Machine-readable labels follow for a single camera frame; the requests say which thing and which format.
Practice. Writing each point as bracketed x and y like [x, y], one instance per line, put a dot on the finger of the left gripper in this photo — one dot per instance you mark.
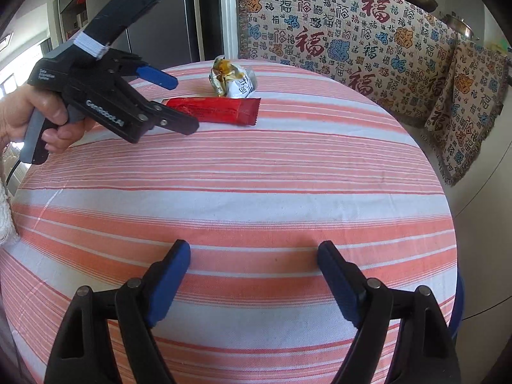
[173, 120]
[157, 77]

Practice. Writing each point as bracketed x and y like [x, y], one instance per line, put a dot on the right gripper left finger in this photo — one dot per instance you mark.
[141, 303]

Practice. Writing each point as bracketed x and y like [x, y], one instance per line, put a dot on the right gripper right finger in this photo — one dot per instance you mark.
[366, 303]

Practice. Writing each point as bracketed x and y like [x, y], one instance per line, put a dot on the red snack bar wrapper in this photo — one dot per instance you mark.
[220, 110]

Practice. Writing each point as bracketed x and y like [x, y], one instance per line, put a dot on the blue plastic trash bin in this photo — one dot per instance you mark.
[458, 308]

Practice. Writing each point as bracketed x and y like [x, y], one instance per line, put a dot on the grey refrigerator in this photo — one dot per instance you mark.
[164, 37]

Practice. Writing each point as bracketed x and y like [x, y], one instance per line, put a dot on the yellow green crumpled wrapper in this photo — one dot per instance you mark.
[230, 80]

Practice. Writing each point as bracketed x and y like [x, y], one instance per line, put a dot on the orange striped tablecloth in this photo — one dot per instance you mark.
[321, 163]

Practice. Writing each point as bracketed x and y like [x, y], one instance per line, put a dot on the patterned fu blanket large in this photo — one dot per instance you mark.
[390, 51]

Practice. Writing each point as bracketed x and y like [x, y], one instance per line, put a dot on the patterned fu blanket small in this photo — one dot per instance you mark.
[466, 109]

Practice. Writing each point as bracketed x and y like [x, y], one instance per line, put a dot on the steel pot with lid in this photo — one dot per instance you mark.
[459, 26]

